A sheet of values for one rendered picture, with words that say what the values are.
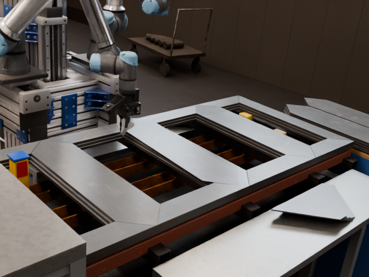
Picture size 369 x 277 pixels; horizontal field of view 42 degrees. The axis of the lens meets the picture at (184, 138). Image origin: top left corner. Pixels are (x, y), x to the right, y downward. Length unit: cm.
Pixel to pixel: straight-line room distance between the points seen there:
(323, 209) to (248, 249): 38
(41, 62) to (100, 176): 87
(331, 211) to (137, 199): 73
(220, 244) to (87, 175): 54
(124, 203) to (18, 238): 57
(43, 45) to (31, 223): 140
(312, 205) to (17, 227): 113
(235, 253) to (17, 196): 72
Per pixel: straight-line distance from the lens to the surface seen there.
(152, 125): 222
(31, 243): 109
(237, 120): 239
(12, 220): 117
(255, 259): 159
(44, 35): 241
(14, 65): 223
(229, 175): 184
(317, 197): 194
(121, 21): 261
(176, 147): 201
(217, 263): 154
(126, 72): 197
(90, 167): 181
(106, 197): 163
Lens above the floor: 169
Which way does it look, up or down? 24 degrees down
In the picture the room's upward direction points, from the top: 6 degrees clockwise
